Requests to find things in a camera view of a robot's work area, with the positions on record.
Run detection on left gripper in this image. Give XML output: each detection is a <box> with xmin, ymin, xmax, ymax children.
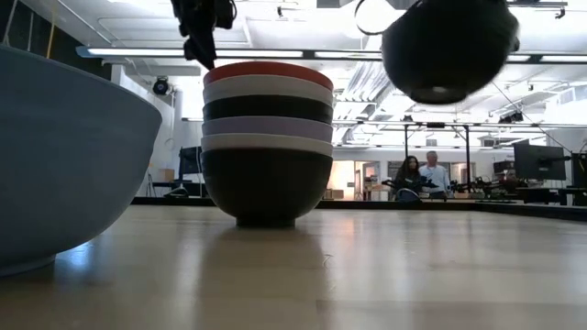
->
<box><xmin>170</xmin><ymin>0</ymin><xmax>238</xmax><ymax>72</ymax></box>

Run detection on orange bowl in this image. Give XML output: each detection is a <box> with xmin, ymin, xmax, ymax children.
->
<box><xmin>203</xmin><ymin>60</ymin><xmax>335</xmax><ymax>92</ymax></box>

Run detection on white bowl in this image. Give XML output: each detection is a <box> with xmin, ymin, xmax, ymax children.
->
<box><xmin>200</xmin><ymin>132</ymin><xmax>335</xmax><ymax>158</ymax></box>
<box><xmin>202</xmin><ymin>74</ymin><xmax>335</xmax><ymax>107</ymax></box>

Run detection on black bowl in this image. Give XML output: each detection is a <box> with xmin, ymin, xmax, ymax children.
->
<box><xmin>202</xmin><ymin>94</ymin><xmax>335</xmax><ymax>126</ymax></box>
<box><xmin>381</xmin><ymin>0</ymin><xmax>522</xmax><ymax>106</ymax></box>

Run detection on lavender bowl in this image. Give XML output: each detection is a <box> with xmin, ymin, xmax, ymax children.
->
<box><xmin>201</xmin><ymin>115</ymin><xmax>335</xmax><ymax>144</ymax></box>

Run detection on dark grey bowl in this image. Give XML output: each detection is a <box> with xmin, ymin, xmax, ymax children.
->
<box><xmin>200</xmin><ymin>147</ymin><xmax>335</xmax><ymax>229</ymax></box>

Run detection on large blue bowl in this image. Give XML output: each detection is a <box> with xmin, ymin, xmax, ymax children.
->
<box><xmin>0</xmin><ymin>44</ymin><xmax>163</xmax><ymax>278</ymax></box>

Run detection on black ceiling spotlight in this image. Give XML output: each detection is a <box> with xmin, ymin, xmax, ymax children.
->
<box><xmin>151</xmin><ymin>76</ymin><xmax>172</xmax><ymax>97</ymax></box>

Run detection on overhead light bar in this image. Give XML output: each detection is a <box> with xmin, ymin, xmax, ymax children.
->
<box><xmin>75</xmin><ymin>44</ymin><xmax>587</xmax><ymax>65</ymax></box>

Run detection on small dark monitor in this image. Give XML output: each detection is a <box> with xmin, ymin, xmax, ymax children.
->
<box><xmin>178</xmin><ymin>146</ymin><xmax>205</xmax><ymax>176</ymax></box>

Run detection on person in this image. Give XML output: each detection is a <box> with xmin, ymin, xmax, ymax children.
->
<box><xmin>419</xmin><ymin>150</ymin><xmax>454</xmax><ymax>200</ymax></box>
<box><xmin>393</xmin><ymin>155</ymin><xmax>423</xmax><ymax>196</ymax></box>

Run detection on wide dark monitor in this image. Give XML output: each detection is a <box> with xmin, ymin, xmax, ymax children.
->
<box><xmin>512</xmin><ymin>142</ymin><xmax>568</xmax><ymax>182</ymax></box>

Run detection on yellow hanging cable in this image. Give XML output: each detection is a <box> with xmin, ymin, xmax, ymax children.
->
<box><xmin>44</xmin><ymin>0</ymin><xmax>60</xmax><ymax>61</ymax></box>

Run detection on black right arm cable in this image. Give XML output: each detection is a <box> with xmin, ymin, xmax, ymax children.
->
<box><xmin>354</xmin><ymin>0</ymin><xmax>384</xmax><ymax>38</ymax></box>

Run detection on tall black frame stand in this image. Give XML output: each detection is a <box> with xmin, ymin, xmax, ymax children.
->
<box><xmin>402</xmin><ymin>121</ymin><xmax>472</xmax><ymax>181</ymax></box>

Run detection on black aluminium table frame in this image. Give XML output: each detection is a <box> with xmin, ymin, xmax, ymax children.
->
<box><xmin>131</xmin><ymin>195</ymin><xmax>587</xmax><ymax>223</ymax></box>

